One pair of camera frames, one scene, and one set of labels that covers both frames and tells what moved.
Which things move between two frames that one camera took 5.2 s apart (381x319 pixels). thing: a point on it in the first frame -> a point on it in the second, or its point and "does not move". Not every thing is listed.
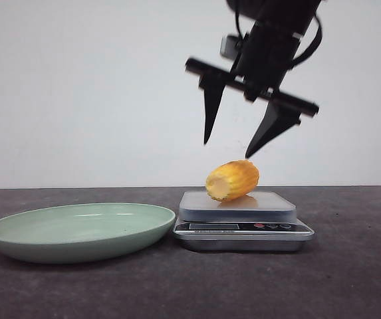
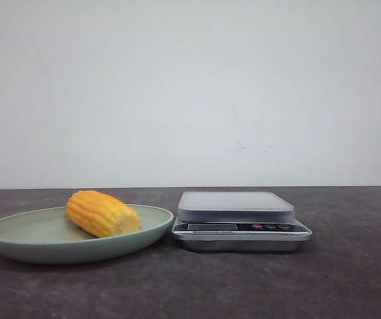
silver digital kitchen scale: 266,222 does not move
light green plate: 80,232 does not move
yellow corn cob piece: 233,179 -> 102,215
